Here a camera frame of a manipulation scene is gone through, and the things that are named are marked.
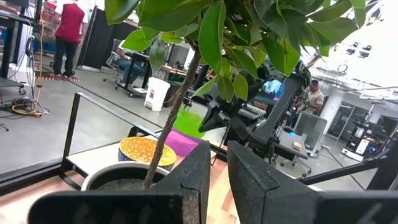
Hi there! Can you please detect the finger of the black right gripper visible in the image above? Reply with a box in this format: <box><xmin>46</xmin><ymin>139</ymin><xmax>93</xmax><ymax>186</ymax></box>
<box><xmin>228</xmin><ymin>116</ymin><xmax>250</xmax><ymax>142</ymax></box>
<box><xmin>198</xmin><ymin>99</ymin><xmax>231</xmax><ymax>134</ymax></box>

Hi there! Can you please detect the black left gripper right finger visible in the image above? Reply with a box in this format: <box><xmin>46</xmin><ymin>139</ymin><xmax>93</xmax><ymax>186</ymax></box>
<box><xmin>227</xmin><ymin>140</ymin><xmax>398</xmax><ymax>224</ymax></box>

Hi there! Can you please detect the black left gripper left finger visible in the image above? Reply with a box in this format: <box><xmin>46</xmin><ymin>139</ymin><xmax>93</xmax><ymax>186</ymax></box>
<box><xmin>27</xmin><ymin>140</ymin><xmax>212</xmax><ymax>224</ymax></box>

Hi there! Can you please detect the purple plastic bowl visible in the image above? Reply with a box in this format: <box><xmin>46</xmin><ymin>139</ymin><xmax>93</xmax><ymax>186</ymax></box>
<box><xmin>164</xmin><ymin>129</ymin><xmax>205</xmax><ymax>157</ymax></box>

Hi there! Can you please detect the teal patterned ceramic bowl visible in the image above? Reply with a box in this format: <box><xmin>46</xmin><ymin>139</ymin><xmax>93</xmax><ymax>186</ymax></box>
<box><xmin>118</xmin><ymin>136</ymin><xmax>177</xmax><ymax>172</ymax></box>

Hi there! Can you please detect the blue lit monitor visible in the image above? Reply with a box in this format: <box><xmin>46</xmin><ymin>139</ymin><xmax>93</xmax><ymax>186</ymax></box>
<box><xmin>262</xmin><ymin>78</ymin><xmax>284</xmax><ymax>95</ymax></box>

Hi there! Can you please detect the white trash bin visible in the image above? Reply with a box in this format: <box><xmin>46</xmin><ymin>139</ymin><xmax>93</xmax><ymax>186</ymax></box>
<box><xmin>143</xmin><ymin>77</ymin><xmax>171</xmax><ymax>112</ymax></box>

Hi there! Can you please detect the person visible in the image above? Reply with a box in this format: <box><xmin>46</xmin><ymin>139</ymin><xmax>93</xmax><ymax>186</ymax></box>
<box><xmin>116</xmin><ymin>39</ymin><xmax>147</xmax><ymax>86</ymax></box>
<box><xmin>52</xmin><ymin>0</ymin><xmax>90</xmax><ymax>80</ymax></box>
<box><xmin>295</xmin><ymin>79</ymin><xmax>326</xmax><ymax>115</ymax></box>

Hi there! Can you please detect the leafy plant in white pot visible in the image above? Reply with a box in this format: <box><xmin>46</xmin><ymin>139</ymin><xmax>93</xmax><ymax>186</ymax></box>
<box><xmin>80</xmin><ymin>0</ymin><xmax>368</xmax><ymax>192</ymax></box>

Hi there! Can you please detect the black office desk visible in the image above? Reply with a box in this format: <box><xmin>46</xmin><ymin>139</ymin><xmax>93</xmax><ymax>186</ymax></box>
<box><xmin>115</xmin><ymin>51</ymin><xmax>153</xmax><ymax>98</ymax></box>

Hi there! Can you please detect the background robot workstation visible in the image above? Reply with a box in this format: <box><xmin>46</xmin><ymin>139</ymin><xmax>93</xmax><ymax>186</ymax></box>
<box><xmin>341</xmin><ymin>113</ymin><xmax>398</xmax><ymax>162</ymax></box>

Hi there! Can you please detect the grey mesh office chair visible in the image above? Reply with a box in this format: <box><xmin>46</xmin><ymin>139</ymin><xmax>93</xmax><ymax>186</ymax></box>
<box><xmin>103</xmin><ymin>38</ymin><xmax>125</xmax><ymax>84</ymax></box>

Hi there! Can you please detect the black room partition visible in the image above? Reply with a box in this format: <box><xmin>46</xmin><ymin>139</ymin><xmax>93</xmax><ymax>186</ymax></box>
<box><xmin>76</xmin><ymin>6</ymin><xmax>139</xmax><ymax>70</ymax></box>

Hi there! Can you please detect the white computer case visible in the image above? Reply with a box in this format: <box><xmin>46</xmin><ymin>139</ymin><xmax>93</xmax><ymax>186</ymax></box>
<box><xmin>7</xmin><ymin>62</ymin><xmax>34</xmax><ymax>85</ymax></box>

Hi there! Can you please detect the black workbench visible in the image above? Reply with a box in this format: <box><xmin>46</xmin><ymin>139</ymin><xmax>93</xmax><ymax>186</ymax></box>
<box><xmin>0</xmin><ymin>9</ymin><xmax>35</xmax><ymax>80</ymax></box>

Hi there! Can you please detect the orange floor cable coil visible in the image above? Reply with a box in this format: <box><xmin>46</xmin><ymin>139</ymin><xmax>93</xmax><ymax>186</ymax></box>
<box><xmin>11</xmin><ymin>98</ymin><xmax>50</xmax><ymax>118</ymax></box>

